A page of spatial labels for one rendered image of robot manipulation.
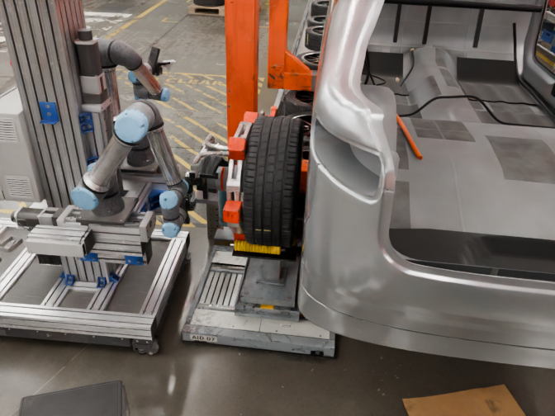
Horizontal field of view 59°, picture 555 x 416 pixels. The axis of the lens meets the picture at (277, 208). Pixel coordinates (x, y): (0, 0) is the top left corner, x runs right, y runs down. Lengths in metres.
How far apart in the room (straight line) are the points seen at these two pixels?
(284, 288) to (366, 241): 1.41
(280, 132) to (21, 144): 1.20
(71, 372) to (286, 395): 1.10
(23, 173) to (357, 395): 1.96
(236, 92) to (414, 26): 2.34
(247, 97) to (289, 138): 0.66
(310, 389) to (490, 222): 1.19
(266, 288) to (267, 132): 0.94
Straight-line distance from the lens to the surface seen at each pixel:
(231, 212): 2.24
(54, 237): 2.47
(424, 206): 2.30
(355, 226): 1.44
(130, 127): 1.96
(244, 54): 2.79
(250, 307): 2.78
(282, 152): 2.24
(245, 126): 2.51
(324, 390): 2.65
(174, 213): 2.15
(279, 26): 4.72
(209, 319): 2.85
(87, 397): 2.28
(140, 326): 2.65
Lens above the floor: 2.09
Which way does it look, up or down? 32 degrees down
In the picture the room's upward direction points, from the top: 2 degrees clockwise
